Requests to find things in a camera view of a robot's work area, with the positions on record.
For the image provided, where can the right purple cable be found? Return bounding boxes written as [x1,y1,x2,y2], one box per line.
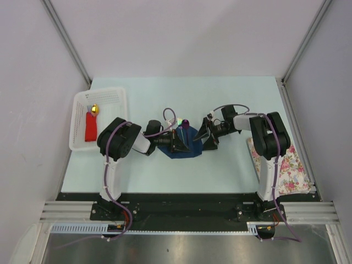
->
[208,103,303,244]

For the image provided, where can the aluminium frame rail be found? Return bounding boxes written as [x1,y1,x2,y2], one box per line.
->
[40,201,340,224]

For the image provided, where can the floral plastic tray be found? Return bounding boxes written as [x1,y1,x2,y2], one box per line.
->
[246,136,315,196]

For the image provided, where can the red rolled napkin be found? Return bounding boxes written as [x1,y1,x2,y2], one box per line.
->
[85,112,97,142]

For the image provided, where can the purple metal spoon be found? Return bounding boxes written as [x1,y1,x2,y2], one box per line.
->
[181,119,190,130]

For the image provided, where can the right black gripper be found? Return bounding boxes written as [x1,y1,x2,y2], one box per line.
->
[193,117,234,151]

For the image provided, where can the white plastic basket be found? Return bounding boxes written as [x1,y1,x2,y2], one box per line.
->
[69,87,128,151]

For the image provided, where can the iridescent metal fork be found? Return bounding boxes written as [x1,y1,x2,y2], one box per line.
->
[177,118,185,142]

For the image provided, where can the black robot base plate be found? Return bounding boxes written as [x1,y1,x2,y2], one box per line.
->
[56,192,321,238]

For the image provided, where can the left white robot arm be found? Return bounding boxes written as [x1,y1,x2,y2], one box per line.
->
[97,117,191,220]

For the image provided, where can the gold metal spoon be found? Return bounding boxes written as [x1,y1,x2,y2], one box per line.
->
[90,104,100,117]

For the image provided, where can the white slotted cable duct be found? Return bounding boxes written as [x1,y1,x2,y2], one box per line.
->
[51,223,108,234]

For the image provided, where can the dark blue paper napkin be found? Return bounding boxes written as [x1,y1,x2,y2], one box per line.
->
[158,126,203,159]

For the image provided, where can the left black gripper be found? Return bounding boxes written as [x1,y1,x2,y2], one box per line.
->
[153,129,190,153]

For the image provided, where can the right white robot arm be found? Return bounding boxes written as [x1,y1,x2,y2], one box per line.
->
[193,104,291,221]

